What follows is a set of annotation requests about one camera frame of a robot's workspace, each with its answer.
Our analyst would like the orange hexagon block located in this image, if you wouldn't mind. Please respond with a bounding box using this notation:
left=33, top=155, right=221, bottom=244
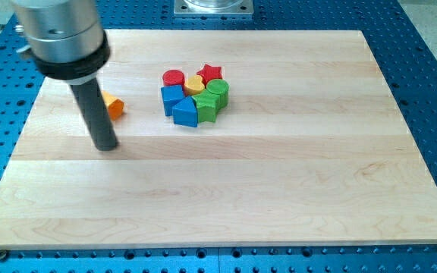
left=101, top=90, right=124, bottom=121

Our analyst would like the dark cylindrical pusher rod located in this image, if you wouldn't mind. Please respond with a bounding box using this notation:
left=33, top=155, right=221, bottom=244
left=71, top=78, right=118, bottom=151

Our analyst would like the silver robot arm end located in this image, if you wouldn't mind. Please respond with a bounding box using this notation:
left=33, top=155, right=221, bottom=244
left=11, top=0, right=110, bottom=85

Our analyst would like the light wooden board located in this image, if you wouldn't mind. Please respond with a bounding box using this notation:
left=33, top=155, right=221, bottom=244
left=0, top=30, right=437, bottom=250

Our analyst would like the green star block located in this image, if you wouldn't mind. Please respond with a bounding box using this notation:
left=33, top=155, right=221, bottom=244
left=192, top=89, right=220, bottom=123

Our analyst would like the blue triangle block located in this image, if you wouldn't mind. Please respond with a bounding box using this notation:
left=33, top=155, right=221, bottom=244
left=172, top=96, right=198, bottom=127

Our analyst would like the green cylinder block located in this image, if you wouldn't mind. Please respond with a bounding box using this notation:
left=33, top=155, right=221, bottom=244
left=206, top=79, right=229, bottom=109

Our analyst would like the yellow heart block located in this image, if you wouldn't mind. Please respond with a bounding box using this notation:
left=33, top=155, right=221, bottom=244
left=184, top=74, right=206, bottom=96

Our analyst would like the blue cube block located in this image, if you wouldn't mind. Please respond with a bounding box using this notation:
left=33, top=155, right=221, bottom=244
left=161, top=85, right=184, bottom=116

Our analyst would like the red star block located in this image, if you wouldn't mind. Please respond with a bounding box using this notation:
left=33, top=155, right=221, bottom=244
left=196, top=64, right=222, bottom=86

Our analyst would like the red cylinder block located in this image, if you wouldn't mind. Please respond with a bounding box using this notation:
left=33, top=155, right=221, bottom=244
left=162, top=69, right=185, bottom=86

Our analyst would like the blue perforated metal table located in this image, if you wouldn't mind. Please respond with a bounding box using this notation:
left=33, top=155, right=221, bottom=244
left=0, top=1, right=437, bottom=272

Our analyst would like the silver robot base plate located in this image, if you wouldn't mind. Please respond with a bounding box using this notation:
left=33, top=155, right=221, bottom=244
left=173, top=0, right=254, bottom=17

